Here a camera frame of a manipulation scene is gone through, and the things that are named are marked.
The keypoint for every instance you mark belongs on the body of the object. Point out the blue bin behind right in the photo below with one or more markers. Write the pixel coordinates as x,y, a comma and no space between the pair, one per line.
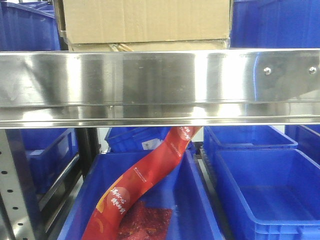
243,137

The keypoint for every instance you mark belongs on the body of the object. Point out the perforated steel shelf post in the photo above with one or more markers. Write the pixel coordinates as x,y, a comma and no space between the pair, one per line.
16,187

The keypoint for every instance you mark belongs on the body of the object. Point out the blue bin lower left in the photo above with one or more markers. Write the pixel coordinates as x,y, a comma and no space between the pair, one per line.
48,152

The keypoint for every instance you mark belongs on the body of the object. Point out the blue bin with red banner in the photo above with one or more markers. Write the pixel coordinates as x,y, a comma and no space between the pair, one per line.
182,191

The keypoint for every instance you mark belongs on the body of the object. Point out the blue bin far right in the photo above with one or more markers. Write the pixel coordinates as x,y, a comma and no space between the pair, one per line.
308,139

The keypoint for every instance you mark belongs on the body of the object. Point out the red foil packet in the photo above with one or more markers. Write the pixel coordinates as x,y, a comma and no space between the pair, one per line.
145,223

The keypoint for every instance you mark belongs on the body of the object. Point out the tilted blue bin with label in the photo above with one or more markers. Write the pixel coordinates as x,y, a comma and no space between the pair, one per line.
134,139

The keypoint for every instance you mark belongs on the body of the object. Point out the peeling clear packing tape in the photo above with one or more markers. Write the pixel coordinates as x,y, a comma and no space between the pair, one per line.
119,47

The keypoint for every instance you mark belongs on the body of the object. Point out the blue bin upper right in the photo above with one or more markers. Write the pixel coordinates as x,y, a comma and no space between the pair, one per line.
275,24

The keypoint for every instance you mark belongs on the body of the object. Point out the blue bin lower right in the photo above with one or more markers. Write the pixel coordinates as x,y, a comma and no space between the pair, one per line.
270,194

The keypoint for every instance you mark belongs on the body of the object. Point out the blue bin upper left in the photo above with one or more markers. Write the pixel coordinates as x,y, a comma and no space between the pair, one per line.
28,26

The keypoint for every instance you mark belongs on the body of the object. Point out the red printed banner strip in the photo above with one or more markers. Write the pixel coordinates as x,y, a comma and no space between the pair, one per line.
113,205

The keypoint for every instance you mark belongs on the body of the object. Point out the brown cardboard box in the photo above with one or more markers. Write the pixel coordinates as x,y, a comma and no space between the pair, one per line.
145,25

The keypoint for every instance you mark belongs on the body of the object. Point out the stainless steel shelf beam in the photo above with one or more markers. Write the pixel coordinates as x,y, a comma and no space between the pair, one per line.
172,88

